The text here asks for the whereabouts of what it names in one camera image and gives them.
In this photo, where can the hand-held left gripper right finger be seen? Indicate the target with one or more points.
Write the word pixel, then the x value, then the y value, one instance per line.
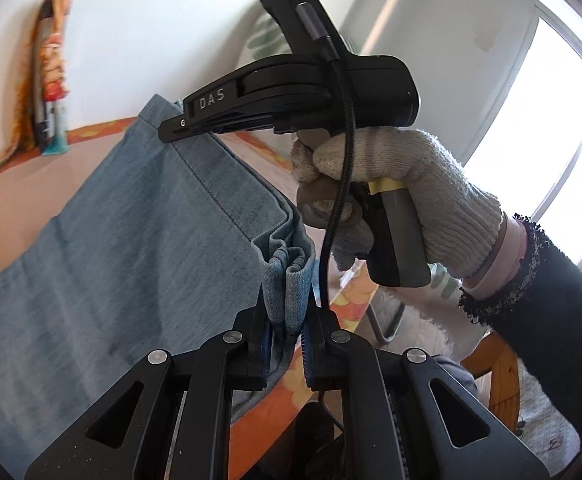
pixel 305 355

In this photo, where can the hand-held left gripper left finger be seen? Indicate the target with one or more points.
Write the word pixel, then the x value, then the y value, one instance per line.
pixel 266 355

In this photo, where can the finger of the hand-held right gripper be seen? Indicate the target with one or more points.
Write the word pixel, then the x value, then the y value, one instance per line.
pixel 211 102

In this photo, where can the light blue denim pants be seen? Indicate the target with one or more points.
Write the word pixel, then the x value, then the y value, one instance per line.
pixel 121 240

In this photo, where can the person's right forearm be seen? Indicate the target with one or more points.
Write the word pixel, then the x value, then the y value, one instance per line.
pixel 561 310

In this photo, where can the person's right hand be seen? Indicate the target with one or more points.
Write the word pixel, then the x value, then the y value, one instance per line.
pixel 441 185

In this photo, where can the orange patterned scarf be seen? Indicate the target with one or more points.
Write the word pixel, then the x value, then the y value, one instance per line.
pixel 53 60

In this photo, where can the window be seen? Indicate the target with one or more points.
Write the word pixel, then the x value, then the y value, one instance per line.
pixel 546 125

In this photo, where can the wooden chair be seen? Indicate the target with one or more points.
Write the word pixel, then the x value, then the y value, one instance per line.
pixel 503 375

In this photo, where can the white textured cloth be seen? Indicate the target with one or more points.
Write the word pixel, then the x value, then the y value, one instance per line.
pixel 546 420

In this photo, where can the black metal frame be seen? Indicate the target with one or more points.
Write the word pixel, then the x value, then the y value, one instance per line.
pixel 377 325

